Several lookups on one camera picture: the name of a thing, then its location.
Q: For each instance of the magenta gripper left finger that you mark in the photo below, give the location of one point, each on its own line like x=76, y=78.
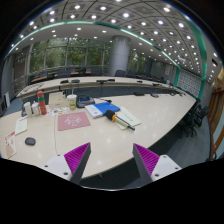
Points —
x=70, y=166

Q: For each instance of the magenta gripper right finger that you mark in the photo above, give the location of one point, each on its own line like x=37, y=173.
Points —
x=151, y=166

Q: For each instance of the pink mouse pad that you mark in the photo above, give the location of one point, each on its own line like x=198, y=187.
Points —
x=73, y=121

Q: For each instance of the black computer mouse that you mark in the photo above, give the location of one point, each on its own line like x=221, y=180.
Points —
x=30, y=141

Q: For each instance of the white booklet under umbrella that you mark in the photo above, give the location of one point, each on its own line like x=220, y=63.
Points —
x=128, y=117

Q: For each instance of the black office chair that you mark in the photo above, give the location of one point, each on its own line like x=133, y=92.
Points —
x=193, y=117

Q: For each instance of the blue book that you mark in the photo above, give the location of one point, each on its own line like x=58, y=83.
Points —
x=99, y=110

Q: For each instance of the white paper sheet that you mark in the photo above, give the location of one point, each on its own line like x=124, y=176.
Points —
x=21, y=125

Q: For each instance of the red white leaflet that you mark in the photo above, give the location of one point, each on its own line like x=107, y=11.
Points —
x=10, y=145

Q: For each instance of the black device box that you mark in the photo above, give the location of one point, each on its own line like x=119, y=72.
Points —
x=84, y=101

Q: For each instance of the white paper cup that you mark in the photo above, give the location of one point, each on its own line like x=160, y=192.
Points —
x=72, y=101

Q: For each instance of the white jar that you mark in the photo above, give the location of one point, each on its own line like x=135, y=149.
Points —
x=36, y=109

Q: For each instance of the beige cardboard box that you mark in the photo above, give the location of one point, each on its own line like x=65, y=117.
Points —
x=57, y=100

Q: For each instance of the white cup left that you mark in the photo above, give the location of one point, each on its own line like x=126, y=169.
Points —
x=27, y=107

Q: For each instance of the red orange bottle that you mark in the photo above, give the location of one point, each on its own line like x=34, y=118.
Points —
x=41, y=101

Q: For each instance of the grey round pillar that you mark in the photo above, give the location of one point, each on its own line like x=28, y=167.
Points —
x=119, y=54

